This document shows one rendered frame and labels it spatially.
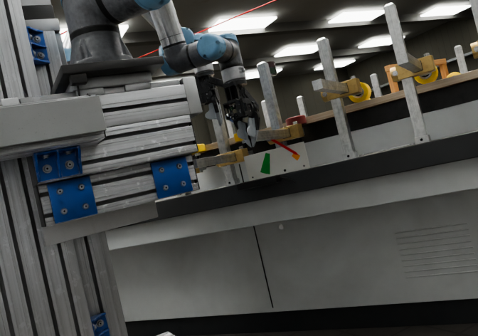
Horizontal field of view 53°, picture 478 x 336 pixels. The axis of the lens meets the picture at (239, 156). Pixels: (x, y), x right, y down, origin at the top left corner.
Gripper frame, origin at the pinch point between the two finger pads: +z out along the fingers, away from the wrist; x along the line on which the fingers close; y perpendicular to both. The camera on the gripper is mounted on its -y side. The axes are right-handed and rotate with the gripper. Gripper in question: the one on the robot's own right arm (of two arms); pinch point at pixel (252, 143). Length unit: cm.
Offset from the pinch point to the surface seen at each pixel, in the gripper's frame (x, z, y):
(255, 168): -15.9, 7.9, -29.2
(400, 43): 47, -21, -30
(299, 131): 5.0, -1.8, -29.7
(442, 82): 55, -6, -47
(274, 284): -32, 60, -52
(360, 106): 25, -6, -47
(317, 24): -206, -257, -823
